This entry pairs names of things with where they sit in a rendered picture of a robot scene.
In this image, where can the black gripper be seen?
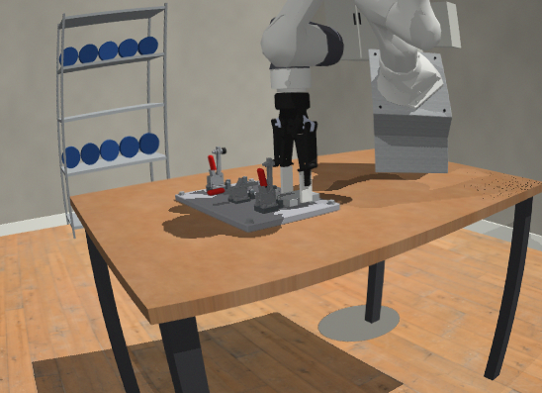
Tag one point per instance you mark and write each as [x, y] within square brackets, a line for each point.
[287, 129]

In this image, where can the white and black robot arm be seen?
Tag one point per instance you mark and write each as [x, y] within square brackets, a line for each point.
[401, 27]

